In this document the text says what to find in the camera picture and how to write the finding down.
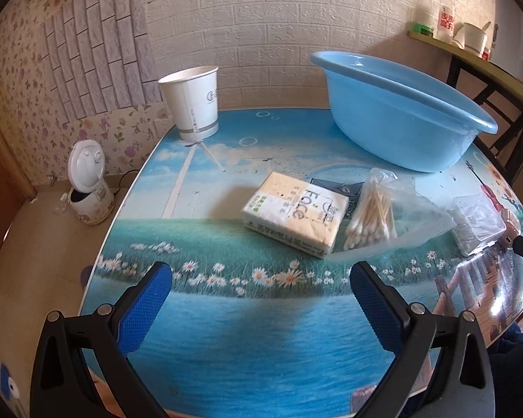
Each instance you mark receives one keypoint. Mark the white electric kettle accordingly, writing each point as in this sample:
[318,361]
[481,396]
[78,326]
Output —
[516,43]

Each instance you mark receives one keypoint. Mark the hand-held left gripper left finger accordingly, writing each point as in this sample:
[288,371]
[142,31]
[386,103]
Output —
[144,309]

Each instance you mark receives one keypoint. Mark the bag of cotton swabs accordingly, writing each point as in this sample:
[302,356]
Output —
[372,217]

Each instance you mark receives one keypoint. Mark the small clear bottle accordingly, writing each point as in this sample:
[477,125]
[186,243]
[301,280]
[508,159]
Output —
[62,203]

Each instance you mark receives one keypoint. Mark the wooden door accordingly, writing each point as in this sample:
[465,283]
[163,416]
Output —
[0,209]

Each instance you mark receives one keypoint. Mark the grey slipper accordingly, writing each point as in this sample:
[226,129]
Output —
[87,276]

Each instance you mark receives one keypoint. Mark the small red white packet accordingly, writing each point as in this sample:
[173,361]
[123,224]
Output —
[486,53]

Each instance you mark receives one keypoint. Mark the white paper cup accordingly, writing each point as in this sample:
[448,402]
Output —
[191,104]

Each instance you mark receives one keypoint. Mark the blue cartoon sticker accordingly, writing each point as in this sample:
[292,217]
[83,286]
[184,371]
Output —
[8,381]

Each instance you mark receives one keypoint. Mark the yellow white tissue pack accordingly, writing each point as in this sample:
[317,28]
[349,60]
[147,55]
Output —
[296,213]

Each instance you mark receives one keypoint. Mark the clear box of floss picks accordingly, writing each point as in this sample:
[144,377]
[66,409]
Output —
[477,224]

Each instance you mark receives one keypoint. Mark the small green box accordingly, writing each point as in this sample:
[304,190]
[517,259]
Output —
[422,29]

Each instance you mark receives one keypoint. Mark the clear bottle with red label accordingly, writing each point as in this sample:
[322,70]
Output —
[446,21]

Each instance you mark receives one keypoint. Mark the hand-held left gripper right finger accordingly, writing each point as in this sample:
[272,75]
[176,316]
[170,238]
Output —
[377,309]

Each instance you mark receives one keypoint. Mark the white rice cooker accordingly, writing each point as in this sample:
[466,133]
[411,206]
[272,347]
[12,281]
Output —
[89,191]

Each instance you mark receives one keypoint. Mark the light blue plastic basin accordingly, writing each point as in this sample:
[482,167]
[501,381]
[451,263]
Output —
[396,126]

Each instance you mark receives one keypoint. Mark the wooden side shelf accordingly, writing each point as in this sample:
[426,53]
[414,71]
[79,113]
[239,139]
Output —
[505,78]

